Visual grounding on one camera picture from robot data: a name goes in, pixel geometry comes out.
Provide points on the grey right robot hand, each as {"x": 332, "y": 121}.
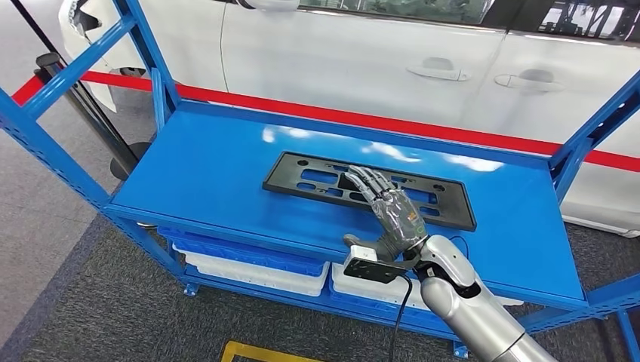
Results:
{"x": 400, "y": 220}

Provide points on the black plastic plate frame part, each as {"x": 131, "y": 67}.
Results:
{"x": 280, "y": 185}

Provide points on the blue metal shelf rack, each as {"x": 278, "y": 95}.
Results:
{"x": 210, "y": 175}

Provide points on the white plastic crate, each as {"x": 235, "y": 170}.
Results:
{"x": 360, "y": 290}
{"x": 250, "y": 280}

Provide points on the red barrier belt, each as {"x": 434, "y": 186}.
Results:
{"x": 27, "y": 91}
{"x": 350, "y": 120}

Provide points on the white car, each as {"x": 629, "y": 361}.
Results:
{"x": 325, "y": 55}

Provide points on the yellow floor tape square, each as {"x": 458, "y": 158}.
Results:
{"x": 250, "y": 352}

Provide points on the white car side mirror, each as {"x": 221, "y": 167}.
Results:
{"x": 270, "y": 5}

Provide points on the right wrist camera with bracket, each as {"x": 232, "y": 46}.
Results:
{"x": 362, "y": 254}

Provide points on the dark metal stanchion post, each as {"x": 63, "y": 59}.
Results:
{"x": 107, "y": 142}

